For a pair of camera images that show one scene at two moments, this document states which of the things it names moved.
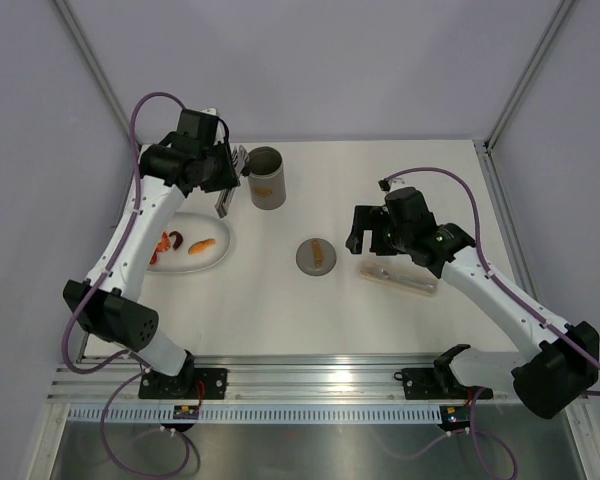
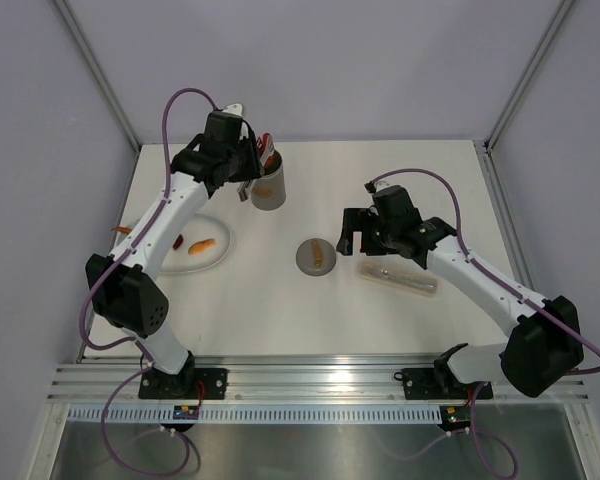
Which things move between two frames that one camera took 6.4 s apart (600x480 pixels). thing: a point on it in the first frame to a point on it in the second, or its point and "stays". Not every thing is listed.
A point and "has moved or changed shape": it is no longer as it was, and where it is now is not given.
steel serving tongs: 225,197 to 243,190
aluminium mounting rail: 320,379 stays
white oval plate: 193,228 stays
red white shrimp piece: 162,246 has moved or changed shape
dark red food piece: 179,239 stays
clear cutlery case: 413,282 stays
